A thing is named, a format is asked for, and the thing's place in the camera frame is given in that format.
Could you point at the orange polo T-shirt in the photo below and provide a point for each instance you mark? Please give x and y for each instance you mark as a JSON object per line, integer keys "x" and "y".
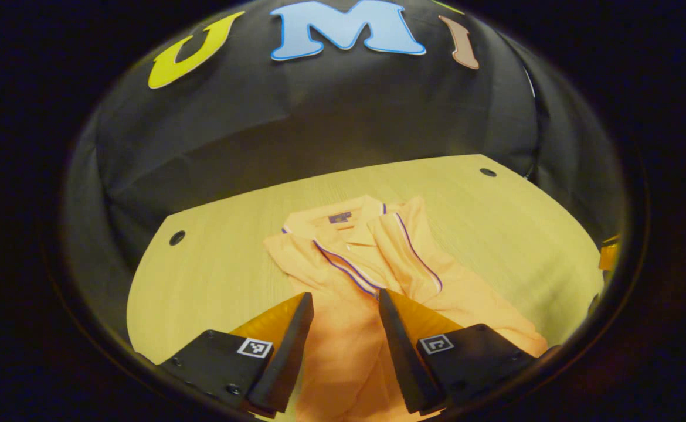
{"x": 343, "y": 351}

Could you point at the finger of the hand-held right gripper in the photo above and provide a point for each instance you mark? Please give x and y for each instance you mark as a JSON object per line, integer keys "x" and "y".
{"x": 610, "y": 255}

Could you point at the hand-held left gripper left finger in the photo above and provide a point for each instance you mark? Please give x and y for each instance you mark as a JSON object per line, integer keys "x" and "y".
{"x": 287, "y": 357}

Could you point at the black backdrop cloth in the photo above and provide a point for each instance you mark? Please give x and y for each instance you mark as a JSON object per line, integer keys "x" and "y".
{"x": 319, "y": 117}

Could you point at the round black table hole cover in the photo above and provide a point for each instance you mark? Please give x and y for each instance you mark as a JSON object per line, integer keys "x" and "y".
{"x": 488, "y": 172}
{"x": 177, "y": 237}

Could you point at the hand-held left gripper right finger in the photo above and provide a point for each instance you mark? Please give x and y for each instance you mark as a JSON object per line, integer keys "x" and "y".
{"x": 404, "y": 357}

